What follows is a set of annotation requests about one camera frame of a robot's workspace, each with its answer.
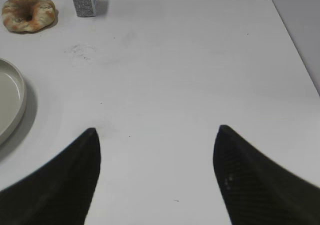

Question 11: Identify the beige round plate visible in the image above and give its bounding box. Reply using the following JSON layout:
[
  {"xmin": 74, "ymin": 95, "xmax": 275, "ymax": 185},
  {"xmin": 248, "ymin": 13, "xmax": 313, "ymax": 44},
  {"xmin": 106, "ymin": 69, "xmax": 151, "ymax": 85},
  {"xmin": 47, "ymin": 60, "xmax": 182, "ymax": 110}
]
[{"xmin": 0, "ymin": 58, "xmax": 27, "ymax": 144}]

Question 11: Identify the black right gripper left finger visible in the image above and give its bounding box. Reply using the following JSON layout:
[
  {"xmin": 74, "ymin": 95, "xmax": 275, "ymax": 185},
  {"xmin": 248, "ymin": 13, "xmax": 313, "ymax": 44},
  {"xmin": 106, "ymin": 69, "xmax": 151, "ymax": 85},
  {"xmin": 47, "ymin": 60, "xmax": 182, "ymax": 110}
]
[{"xmin": 0, "ymin": 128, "xmax": 101, "ymax": 225}]

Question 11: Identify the orange striped bread ring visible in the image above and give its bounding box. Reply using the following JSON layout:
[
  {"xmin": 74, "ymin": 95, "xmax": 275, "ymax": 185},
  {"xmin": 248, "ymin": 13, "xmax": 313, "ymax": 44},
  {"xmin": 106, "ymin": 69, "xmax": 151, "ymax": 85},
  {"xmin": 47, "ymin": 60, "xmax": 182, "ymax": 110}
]
[{"xmin": 1, "ymin": 0, "xmax": 57, "ymax": 33}]

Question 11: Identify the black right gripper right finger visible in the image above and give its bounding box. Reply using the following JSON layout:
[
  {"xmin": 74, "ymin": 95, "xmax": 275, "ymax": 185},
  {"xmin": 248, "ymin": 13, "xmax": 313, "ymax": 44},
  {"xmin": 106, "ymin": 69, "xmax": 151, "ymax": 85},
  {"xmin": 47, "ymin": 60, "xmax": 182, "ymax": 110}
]
[{"xmin": 212, "ymin": 125, "xmax": 320, "ymax": 225}]

